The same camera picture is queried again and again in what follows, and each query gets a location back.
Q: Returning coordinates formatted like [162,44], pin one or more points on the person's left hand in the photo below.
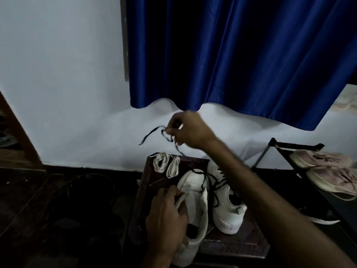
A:
[164,223]

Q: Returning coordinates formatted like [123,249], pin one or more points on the person's right hand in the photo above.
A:
[192,131]

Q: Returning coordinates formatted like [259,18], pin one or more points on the white shoelace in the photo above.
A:
[173,167]
[159,163]

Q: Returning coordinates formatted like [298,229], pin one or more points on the black shoelace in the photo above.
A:
[150,133]
[221,173]

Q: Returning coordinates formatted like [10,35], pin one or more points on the person's right forearm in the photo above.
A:
[279,212]

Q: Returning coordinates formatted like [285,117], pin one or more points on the dark brown plastic stool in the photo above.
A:
[150,189]

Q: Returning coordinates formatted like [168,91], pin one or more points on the blue curtain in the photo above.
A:
[237,53]

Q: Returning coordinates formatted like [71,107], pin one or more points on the black shoe rack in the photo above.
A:
[301,146]

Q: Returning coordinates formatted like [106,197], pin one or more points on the pink sneaker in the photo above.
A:
[332,178]
[309,160]

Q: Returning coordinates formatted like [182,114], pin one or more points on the black sneaker white sole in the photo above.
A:
[323,220]

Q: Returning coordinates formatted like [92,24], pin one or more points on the grey slipper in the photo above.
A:
[7,140]

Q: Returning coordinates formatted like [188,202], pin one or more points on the brown wooden door frame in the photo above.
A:
[19,145]

